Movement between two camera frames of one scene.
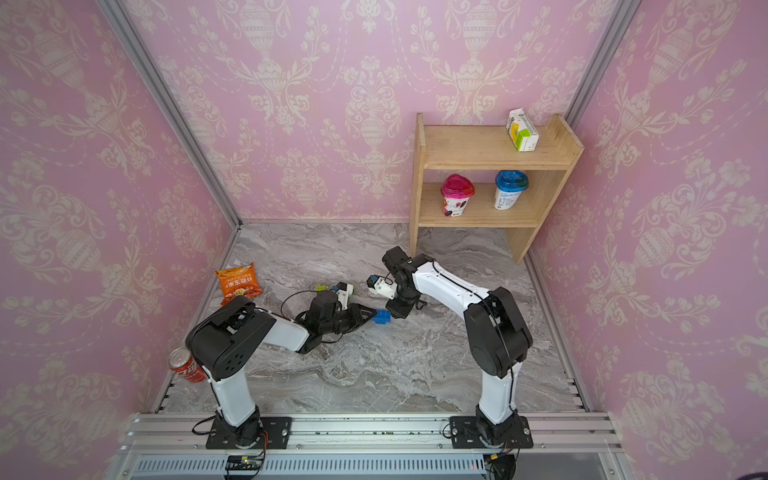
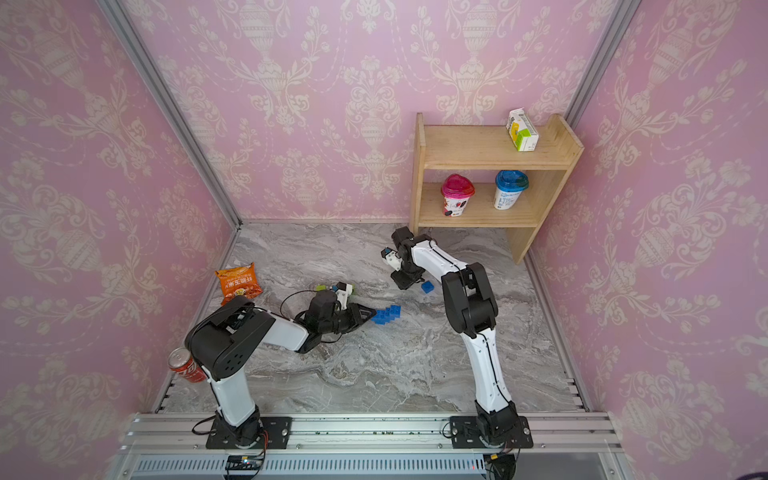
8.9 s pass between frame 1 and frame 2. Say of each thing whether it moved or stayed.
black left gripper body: stayed
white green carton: stayed
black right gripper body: moved
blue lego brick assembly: stayed
